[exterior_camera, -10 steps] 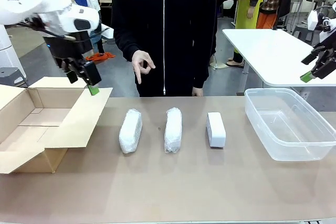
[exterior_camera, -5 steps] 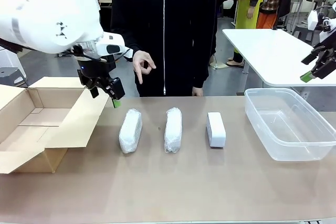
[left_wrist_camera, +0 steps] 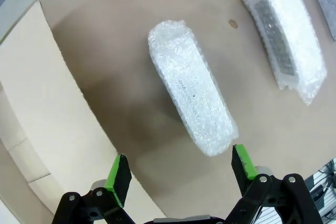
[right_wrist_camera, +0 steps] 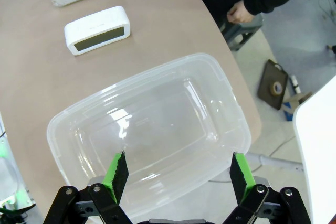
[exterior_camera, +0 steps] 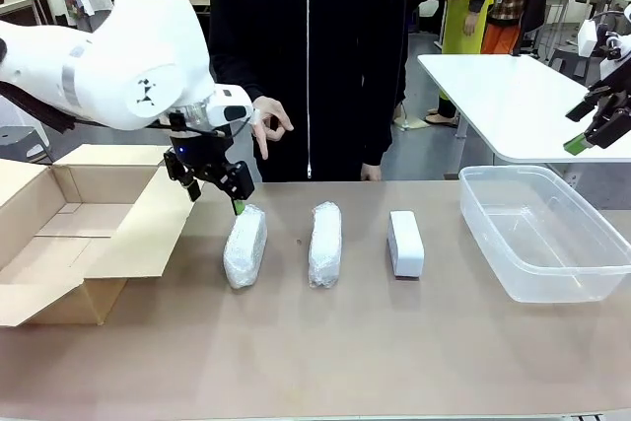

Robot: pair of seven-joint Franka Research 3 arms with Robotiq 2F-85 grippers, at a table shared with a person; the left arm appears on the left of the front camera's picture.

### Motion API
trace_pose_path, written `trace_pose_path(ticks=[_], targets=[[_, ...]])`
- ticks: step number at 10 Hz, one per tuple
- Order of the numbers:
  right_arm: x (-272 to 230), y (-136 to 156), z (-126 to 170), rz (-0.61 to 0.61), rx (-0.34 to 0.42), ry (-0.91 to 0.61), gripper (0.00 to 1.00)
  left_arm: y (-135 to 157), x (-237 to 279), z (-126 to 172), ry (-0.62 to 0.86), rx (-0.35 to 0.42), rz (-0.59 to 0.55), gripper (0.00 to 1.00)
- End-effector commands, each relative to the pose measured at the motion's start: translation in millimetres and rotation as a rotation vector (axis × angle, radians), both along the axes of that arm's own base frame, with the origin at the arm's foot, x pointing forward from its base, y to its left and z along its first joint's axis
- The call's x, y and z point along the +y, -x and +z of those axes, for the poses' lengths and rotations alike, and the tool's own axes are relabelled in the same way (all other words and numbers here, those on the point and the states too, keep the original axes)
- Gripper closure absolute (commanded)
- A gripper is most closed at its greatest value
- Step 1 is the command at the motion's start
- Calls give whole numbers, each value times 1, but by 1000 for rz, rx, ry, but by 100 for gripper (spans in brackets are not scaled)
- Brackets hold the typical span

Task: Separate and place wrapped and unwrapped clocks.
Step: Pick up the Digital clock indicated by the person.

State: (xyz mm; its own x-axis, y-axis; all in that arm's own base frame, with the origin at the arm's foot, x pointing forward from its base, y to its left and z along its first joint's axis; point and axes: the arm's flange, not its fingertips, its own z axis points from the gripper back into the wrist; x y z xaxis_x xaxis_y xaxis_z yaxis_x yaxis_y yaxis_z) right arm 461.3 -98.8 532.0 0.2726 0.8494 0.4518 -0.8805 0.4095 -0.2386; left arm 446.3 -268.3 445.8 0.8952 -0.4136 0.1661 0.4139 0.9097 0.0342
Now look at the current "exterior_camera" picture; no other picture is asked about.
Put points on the person's left hand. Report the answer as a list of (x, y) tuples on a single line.
[(371, 172)]

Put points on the white side table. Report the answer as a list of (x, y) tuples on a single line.
[(512, 105)]

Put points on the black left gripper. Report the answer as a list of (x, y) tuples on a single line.
[(197, 155)]

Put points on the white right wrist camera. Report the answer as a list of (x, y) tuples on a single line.
[(587, 39)]

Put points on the person's right hand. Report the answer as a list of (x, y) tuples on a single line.
[(271, 118)]

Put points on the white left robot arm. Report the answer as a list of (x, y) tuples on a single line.
[(123, 46)]

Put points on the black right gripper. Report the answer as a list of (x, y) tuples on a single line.
[(621, 78)]

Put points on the person in orange trousers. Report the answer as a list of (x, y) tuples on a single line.
[(503, 12)]

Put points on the person in yellow apron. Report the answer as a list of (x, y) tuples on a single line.
[(463, 17)]

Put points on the white unwrapped digital clock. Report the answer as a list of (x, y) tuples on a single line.
[(406, 246)]

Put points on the person torso black hoodie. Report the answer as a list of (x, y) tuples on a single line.
[(320, 61)]

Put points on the open brown cardboard box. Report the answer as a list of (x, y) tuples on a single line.
[(98, 224)]

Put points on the person's left forearm black sleeve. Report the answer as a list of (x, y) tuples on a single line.
[(384, 120)]

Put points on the grey metal stool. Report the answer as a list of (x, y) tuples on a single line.
[(567, 58)]

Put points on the clear plastic container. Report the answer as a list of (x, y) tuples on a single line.
[(542, 243)]

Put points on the person's right forearm black sleeve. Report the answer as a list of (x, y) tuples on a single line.
[(236, 71)]

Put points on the round grey stool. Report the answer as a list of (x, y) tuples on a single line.
[(20, 142)]

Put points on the bubble-wrapped clock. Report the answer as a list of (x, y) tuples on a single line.
[(245, 248), (325, 246)]

